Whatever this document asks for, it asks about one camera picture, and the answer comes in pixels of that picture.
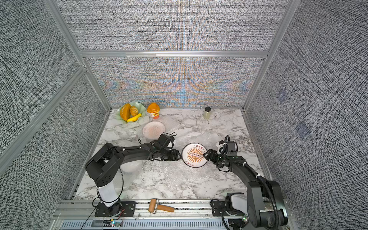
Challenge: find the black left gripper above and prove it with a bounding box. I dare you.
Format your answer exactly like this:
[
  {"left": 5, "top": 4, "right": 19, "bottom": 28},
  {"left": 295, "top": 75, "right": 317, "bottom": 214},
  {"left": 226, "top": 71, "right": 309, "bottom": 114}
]
[{"left": 159, "top": 149, "right": 183, "bottom": 162}]

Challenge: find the orange sunburst dinner plate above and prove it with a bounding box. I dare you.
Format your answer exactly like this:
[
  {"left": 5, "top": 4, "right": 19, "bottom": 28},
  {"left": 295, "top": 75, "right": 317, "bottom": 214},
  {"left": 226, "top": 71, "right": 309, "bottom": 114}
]
[{"left": 181, "top": 142, "right": 208, "bottom": 168}]

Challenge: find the plate bubble wrap sheet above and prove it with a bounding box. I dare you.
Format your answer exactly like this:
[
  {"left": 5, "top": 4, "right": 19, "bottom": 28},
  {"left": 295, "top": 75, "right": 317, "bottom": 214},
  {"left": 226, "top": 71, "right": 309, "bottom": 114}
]
[{"left": 138, "top": 116, "right": 179, "bottom": 143}]

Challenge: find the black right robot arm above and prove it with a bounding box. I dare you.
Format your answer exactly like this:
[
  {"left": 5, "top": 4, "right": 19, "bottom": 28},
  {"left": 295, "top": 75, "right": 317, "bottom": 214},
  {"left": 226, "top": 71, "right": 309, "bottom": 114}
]
[{"left": 204, "top": 149, "right": 288, "bottom": 230}]

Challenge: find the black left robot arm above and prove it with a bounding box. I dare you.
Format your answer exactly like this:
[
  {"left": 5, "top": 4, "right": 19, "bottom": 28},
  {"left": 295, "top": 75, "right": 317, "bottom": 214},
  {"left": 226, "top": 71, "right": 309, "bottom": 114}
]
[{"left": 85, "top": 141, "right": 182, "bottom": 217}]

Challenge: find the small bottle with black cap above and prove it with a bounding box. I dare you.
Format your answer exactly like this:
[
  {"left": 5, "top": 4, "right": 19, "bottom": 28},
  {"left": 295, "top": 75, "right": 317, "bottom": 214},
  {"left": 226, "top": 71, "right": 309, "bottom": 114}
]
[{"left": 204, "top": 106, "right": 211, "bottom": 120}]

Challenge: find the orange lidded snack cup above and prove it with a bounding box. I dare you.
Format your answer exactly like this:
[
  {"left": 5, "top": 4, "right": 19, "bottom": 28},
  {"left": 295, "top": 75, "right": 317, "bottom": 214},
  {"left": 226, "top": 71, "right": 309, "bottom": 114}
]
[{"left": 147, "top": 103, "right": 160, "bottom": 119}]

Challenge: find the wooden roller tool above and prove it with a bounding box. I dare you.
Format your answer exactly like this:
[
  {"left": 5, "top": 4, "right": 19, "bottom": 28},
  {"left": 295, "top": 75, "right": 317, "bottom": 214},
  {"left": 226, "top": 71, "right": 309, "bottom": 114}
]
[{"left": 148, "top": 198, "right": 175, "bottom": 214}]

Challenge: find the yellow banana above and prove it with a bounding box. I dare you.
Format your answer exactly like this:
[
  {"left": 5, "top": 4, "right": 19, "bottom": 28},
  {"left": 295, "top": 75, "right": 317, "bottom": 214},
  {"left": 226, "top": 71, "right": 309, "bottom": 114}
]
[{"left": 126, "top": 113, "right": 142, "bottom": 123}]

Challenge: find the green leaf-shaped bowl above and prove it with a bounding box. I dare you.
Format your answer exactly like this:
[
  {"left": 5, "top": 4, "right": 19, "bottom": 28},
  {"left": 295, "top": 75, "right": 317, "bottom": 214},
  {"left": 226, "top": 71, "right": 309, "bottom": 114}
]
[{"left": 116, "top": 102, "right": 146, "bottom": 123}]

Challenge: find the small brown croissant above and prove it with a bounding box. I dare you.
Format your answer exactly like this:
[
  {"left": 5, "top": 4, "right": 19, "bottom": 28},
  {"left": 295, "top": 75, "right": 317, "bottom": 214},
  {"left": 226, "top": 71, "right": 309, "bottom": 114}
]
[{"left": 129, "top": 106, "right": 139, "bottom": 117}]

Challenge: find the large orange bread loaf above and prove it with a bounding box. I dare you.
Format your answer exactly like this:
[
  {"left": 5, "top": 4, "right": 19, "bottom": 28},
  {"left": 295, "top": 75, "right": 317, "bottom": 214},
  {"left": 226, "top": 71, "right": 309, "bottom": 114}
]
[{"left": 119, "top": 103, "right": 131, "bottom": 121}]

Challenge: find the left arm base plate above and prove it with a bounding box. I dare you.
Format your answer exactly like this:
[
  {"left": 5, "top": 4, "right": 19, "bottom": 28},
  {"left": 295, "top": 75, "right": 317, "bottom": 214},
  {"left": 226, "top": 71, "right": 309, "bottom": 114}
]
[{"left": 94, "top": 201, "right": 137, "bottom": 218}]

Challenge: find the aluminium front rail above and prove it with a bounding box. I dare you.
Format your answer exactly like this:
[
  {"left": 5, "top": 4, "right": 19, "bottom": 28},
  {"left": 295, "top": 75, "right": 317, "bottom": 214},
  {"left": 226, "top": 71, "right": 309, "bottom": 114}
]
[{"left": 50, "top": 198, "right": 297, "bottom": 230}]

